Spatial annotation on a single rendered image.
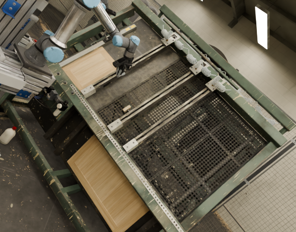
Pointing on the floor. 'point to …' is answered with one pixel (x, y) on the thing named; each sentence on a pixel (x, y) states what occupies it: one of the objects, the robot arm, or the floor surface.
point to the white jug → (7, 135)
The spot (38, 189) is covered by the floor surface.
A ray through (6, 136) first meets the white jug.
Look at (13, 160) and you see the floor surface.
